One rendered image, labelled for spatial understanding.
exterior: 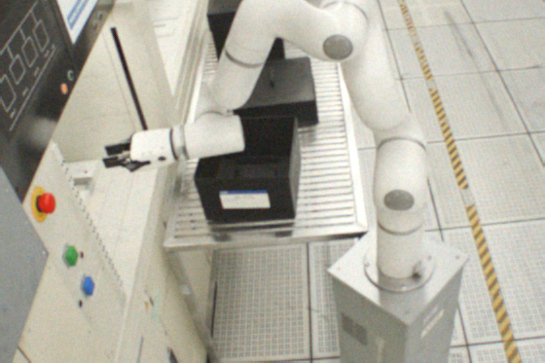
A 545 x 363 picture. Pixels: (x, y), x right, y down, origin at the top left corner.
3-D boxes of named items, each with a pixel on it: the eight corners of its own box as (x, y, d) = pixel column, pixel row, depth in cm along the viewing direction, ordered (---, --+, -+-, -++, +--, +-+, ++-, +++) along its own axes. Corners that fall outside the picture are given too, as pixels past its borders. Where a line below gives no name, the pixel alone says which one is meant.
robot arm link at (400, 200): (424, 200, 150) (428, 127, 135) (422, 257, 137) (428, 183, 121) (378, 199, 153) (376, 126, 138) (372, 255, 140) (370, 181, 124)
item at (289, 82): (319, 124, 209) (316, 92, 201) (235, 133, 211) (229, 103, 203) (313, 77, 232) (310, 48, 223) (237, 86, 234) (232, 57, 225)
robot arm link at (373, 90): (381, 201, 138) (385, 155, 150) (432, 193, 133) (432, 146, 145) (301, 15, 110) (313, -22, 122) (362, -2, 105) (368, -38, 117)
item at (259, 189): (204, 221, 181) (192, 179, 170) (219, 160, 202) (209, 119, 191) (296, 220, 177) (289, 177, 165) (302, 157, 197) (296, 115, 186)
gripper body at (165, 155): (182, 169, 140) (135, 177, 140) (182, 142, 148) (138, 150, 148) (174, 145, 135) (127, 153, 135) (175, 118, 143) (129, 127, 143)
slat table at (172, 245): (371, 362, 219) (368, 230, 170) (214, 372, 224) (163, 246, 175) (345, 142, 317) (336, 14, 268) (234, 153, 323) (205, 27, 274)
